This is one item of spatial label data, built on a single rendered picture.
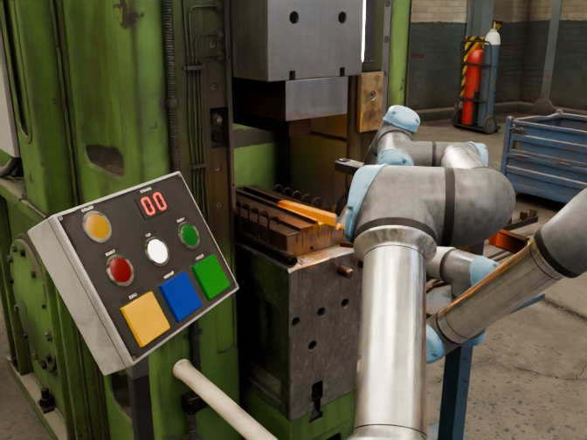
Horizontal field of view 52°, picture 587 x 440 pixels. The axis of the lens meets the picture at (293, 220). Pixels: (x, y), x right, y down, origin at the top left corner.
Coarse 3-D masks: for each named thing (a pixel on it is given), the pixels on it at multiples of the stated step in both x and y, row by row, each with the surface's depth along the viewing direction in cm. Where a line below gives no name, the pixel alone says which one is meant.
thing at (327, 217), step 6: (282, 204) 170; (288, 204) 168; (294, 204) 168; (300, 204) 167; (294, 210) 166; (300, 210) 164; (306, 210) 162; (312, 210) 161; (318, 210) 161; (312, 216) 160; (318, 216) 158; (324, 216) 156; (330, 216) 155; (324, 222) 157; (330, 222) 155; (342, 228) 152
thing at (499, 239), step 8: (504, 232) 155; (512, 232) 155; (488, 240) 158; (496, 240) 157; (504, 240) 155; (512, 240) 153; (520, 240) 151; (504, 248) 155; (512, 248) 154; (520, 248) 152
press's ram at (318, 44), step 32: (256, 0) 135; (288, 0) 136; (320, 0) 141; (352, 0) 147; (256, 32) 138; (288, 32) 138; (320, 32) 143; (352, 32) 150; (256, 64) 140; (288, 64) 140; (320, 64) 146; (352, 64) 152
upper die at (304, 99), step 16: (240, 80) 155; (256, 80) 150; (288, 80) 141; (304, 80) 144; (320, 80) 147; (336, 80) 150; (240, 96) 157; (256, 96) 151; (272, 96) 146; (288, 96) 142; (304, 96) 145; (320, 96) 148; (336, 96) 152; (256, 112) 152; (272, 112) 147; (288, 112) 143; (304, 112) 146; (320, 112) 150; (336, 112) 153
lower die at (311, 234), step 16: (240, 192) 184; (272, 192) 186; (272, 208) 172; (320, 208) 171; (256, 224) 163; (272, 224) 161; (288, 224) 159; (304, 224) 158; (320, 224) 159; (272, 240) 158; (288, 240) 154; (304, 240) 157; (320, 240) 161; (336, 240) 165
